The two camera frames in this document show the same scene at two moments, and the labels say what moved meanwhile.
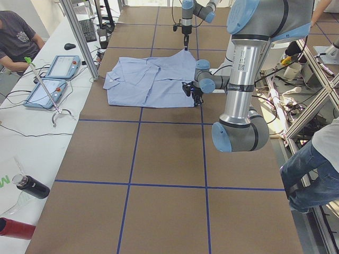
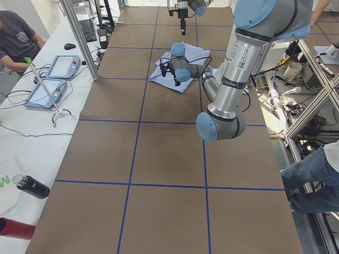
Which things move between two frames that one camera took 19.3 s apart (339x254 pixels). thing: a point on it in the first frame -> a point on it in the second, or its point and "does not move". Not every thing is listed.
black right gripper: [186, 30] -> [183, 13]
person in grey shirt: [18, 41] does not move
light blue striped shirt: [155, 81] -> [198, 55]
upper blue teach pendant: [64, 67] does not move
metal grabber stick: [28, 59] does not move
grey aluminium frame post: [91, 65] does not move
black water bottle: [31, 186] does not move
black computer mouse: [69, 46] does not move
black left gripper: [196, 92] -> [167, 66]
